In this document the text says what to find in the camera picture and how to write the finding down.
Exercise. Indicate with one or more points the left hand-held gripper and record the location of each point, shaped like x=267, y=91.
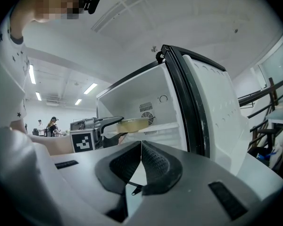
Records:
x=82, y=138

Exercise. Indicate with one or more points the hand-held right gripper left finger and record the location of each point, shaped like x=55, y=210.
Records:
x=118, y=168

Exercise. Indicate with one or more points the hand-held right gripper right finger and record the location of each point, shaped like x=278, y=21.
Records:
x=160, y=166

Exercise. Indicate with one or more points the tan paper food tray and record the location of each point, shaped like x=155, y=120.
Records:
x=132, y=125

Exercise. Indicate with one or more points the person's left forearm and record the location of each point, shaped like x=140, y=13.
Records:
x=54, y=145

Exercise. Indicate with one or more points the ceiling light strip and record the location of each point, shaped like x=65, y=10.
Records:
x=32, y=74
x=78, y=102
x=90, y=88
x=38, y=96

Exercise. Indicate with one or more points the light blue table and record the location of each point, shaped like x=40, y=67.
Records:
x=279, y=112
x=257, y=173

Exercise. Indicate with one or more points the white star-print shirt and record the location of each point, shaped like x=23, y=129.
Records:
x=4, y=79

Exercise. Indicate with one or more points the black metal railing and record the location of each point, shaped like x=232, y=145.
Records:
x=261, y=105

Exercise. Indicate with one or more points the person's head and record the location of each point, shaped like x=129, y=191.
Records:
x=52, y=1

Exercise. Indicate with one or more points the black head camera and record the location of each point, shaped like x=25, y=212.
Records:
x=92, y=2

